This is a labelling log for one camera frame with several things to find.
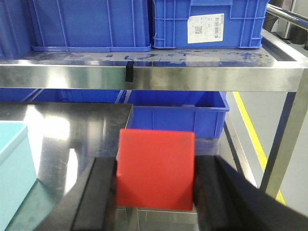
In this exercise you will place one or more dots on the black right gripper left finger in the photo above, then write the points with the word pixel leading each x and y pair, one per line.
pixel 90 203

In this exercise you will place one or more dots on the stainless steel shelf rack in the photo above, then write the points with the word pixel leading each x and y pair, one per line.
pixel 276 67

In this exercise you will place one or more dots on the blue crate upper left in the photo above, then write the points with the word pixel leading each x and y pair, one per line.
pixel 91 25

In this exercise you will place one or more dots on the open blue bin lower shelf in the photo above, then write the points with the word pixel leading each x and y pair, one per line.
pixel 201 112

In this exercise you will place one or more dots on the white barcode label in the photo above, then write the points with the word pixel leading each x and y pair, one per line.
pixel 205 28

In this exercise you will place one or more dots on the blue crate with label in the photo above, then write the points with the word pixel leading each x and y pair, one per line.
pixel 181 24

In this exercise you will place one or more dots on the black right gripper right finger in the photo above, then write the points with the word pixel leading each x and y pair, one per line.
pixel 226 201

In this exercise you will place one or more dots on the light blue plastic tub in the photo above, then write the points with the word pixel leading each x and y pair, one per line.
pixel 17 171

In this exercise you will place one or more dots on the red cube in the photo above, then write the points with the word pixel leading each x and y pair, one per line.
pixel 155 169

